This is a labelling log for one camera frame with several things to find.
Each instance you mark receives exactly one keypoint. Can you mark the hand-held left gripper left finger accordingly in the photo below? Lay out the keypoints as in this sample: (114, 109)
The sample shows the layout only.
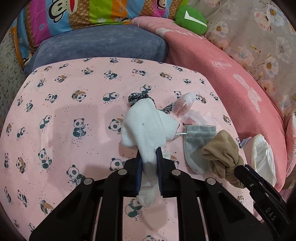
(138, 171)

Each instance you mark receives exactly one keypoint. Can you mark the pink blanket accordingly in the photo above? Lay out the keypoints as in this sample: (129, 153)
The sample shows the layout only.
(208, 64)

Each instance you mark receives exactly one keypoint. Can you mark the leopard print hair band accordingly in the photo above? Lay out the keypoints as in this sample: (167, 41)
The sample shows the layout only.
(136, 97)

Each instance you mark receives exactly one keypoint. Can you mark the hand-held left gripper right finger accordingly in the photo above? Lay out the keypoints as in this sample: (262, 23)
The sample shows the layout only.
(159, 171)

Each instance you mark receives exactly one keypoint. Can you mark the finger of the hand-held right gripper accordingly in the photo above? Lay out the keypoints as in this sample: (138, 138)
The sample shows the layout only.
(262, 178)
(256, 185)

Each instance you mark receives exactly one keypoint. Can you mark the blue-grey cushion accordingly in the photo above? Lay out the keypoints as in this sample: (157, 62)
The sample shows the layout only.
(104, 44)

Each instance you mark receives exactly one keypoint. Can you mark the floral print cloth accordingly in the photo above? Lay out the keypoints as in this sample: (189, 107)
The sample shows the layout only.
(254, 34)

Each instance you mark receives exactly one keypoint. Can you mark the clear plastic bag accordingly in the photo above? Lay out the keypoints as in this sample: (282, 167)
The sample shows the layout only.
(185, 102)

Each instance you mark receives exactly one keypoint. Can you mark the waste bin with white liner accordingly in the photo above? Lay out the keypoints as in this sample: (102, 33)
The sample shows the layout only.
(261, 153)

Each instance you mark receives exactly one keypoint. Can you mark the colourful monkey pillow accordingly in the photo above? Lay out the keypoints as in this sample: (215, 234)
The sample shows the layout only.
(69, 14)

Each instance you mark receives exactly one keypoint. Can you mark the tan stocking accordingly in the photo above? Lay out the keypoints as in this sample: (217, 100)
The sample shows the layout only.
(222, 150)

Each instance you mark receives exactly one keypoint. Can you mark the green plush toy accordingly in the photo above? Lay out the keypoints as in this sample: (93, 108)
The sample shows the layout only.
(189, 23)

